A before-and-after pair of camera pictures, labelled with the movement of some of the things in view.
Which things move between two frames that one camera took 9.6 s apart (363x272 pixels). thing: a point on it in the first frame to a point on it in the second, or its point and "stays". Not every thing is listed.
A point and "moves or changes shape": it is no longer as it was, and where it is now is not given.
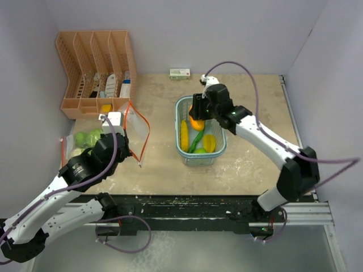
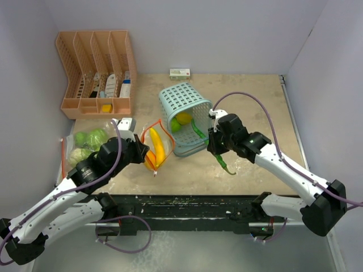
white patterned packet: (110, 86) stays
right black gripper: (197, 111) to (212, 145)
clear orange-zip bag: (136, 129) to (160, 145)
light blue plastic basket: (198, 142) moves or changes shape
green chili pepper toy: (195, 140) to (218, 156)
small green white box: (181, 73) stays
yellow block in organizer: (106, 107) stays
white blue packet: (125, 89) stays
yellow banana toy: (184, 135) to (159, 150)
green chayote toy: (200, 151) to (175, 126)
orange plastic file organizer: (101, 68) stays
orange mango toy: (198, 125) to (150, 161)
